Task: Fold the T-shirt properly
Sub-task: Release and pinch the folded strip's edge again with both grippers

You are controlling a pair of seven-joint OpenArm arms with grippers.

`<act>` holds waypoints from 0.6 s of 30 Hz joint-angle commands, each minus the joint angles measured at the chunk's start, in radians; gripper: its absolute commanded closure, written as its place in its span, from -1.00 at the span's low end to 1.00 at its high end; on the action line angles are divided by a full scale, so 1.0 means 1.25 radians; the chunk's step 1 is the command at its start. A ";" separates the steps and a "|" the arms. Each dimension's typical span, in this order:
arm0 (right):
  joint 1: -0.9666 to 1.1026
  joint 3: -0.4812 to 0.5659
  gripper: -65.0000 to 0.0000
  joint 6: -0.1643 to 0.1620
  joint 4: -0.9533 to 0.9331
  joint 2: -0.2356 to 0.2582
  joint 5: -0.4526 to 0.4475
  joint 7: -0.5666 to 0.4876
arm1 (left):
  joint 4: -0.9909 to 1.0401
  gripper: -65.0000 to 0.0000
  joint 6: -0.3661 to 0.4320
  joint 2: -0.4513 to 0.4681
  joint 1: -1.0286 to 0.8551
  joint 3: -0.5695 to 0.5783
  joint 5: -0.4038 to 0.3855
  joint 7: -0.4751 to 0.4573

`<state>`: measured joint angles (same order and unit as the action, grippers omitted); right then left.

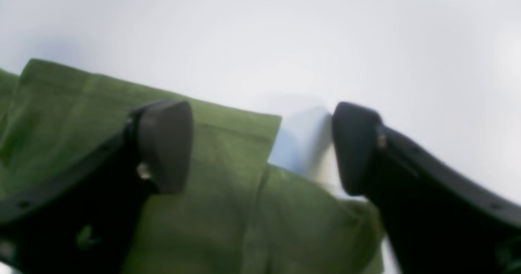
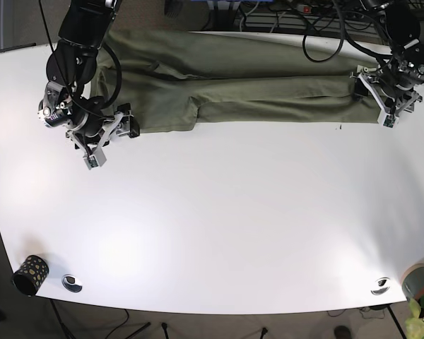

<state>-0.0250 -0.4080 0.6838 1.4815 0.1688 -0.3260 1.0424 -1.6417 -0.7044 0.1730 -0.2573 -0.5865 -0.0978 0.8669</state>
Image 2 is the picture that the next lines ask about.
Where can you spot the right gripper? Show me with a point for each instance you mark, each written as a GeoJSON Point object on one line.
{"type": "Point", "coordinates": [91, 136]}

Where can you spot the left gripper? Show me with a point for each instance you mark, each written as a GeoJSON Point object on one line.
{"type": "Point", "coordinates": [393, 86]}

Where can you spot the olive green T-shirt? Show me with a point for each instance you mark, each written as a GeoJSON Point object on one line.
{"type": "Point", "coordinates": [174, 80]}

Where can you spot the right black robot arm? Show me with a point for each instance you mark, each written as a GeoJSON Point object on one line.
{"type": "Point", "coordinates": [70, 67]}

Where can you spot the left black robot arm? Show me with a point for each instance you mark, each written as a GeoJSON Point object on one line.
{"type": "Point", "coordinates": [399, 28]}

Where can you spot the black gold-dotted cup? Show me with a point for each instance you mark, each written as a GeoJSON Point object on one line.
{"type": "Point", "coordinates": [30, 276]}

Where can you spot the grey tape roll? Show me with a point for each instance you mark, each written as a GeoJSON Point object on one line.
{"type": "Point", "coordinates": [412, 282]}

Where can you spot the green potted plant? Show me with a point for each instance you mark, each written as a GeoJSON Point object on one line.
{"type": "Point", "coordinates": [415, 323]}

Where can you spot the left table cable grommet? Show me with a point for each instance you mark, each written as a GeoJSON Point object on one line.
{"type": "Point", "coordinates": [71, 283]}

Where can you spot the table cable grommet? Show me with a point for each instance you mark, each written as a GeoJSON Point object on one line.
{"type": "Point", "coordinates": [380, 286]}
{"type": "Point", "coordinates": [71, 283]}

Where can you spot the right table cable grommet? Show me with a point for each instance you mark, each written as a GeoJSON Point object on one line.
{"type": "Point", "coordinates": [380, 286]}

